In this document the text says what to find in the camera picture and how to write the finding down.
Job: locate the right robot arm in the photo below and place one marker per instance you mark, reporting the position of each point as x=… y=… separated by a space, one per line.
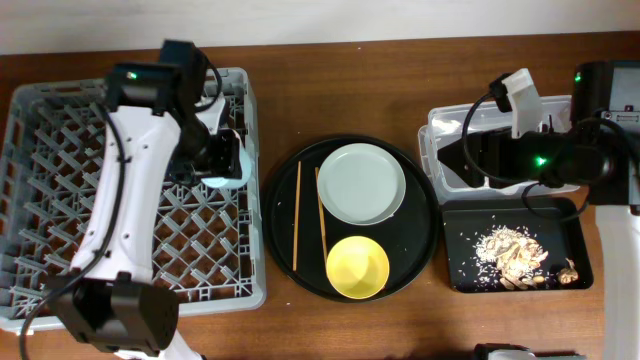
x=600 y=151

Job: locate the grey plastic dishwasher rack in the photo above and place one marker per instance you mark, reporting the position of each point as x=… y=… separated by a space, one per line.
x=207 y=244

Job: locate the food scraps pile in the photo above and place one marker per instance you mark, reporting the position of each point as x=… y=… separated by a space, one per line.
x=510 y=258

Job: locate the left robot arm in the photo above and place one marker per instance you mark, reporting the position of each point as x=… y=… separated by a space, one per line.
x=159 y=125

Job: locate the black rectangular tray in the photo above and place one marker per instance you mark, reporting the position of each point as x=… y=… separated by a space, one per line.
x=466 y=221

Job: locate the light grey plate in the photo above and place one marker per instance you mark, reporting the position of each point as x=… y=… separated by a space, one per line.
x=361 y=184

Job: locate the blue plastic cup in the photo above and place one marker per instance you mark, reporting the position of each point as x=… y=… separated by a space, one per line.
x=238 y=180

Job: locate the clear plastic bin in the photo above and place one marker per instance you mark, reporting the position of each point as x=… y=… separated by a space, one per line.
x=444 y=125

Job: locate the wooden chopstick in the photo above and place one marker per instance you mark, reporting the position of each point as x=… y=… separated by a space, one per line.
x=321 y=217
x=296 y=217

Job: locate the round black tray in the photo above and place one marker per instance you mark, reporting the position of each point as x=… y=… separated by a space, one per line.
x=409 y=237

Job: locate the small brown food scrap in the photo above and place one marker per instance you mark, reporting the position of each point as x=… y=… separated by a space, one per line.
x=568 y=274

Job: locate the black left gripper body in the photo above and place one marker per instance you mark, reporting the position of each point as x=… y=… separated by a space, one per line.
x=228 y=156

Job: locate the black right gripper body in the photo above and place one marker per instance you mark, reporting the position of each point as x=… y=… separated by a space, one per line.
x=480 y=159

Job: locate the yellow plastic bowl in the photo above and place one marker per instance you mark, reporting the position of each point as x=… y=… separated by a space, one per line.
x=357 y=267

